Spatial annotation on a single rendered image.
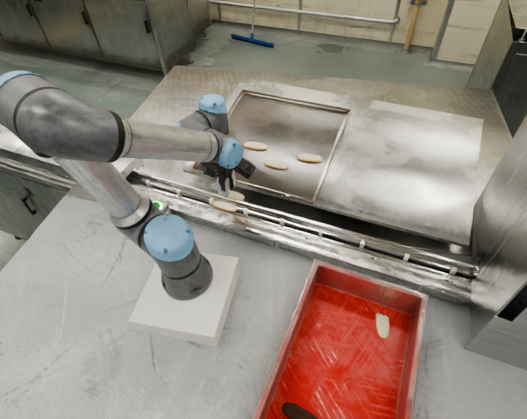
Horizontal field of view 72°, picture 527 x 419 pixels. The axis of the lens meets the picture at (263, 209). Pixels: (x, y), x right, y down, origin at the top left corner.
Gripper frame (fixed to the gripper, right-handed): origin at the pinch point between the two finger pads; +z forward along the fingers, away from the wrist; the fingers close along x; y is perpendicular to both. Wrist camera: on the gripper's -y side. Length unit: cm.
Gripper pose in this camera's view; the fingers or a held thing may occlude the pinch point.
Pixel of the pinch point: (230, 191)
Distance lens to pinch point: 126.4
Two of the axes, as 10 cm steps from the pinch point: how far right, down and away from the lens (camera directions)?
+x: -3.8, 6.8, -6.3
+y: -9.2, -2.6, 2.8
